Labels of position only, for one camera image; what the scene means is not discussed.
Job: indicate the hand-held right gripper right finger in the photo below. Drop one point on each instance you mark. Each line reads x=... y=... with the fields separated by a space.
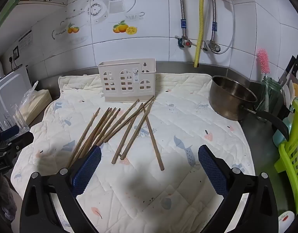
x=212 y=172

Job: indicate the pink bottle brush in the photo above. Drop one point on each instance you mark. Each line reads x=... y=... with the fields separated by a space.
x=263 y=60

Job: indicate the green plastic dish rack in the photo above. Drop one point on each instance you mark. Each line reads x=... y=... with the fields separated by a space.
x=294 y=155

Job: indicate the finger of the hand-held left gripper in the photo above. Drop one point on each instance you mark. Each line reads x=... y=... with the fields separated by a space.
x=9 y=132

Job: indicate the black wall socket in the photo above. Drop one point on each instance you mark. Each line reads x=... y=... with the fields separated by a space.
x=16 y=52

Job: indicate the cream plastic utensil holder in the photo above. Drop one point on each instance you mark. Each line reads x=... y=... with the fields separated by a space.
x=126 y=82

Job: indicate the small white dish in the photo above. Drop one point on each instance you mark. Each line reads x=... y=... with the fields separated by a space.
x=286 y=218

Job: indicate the stack of paper in plastic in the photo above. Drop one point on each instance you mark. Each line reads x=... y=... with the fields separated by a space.
x=39 y=102

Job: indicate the white cutting board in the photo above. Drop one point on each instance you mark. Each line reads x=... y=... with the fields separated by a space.
x=13 y=94
x=17 y=70

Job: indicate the green glass jar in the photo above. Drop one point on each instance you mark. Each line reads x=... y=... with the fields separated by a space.
x=270 y=94

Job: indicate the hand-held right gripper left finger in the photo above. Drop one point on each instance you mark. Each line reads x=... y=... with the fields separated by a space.
x=87 y=171

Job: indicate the metal wall valve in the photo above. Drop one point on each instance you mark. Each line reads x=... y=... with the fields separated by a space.
x=213 y=46

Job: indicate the teal cup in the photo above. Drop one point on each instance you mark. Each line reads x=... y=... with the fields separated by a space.
x=279 y=136

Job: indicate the printed quilted mat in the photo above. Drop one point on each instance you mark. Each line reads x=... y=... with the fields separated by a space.
x=178 y=116

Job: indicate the white wall notice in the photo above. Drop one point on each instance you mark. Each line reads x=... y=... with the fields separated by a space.
x=25 y=40

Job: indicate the pile of wooden chopsticks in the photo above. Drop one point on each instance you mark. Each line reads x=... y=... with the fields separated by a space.
x=107 y=123

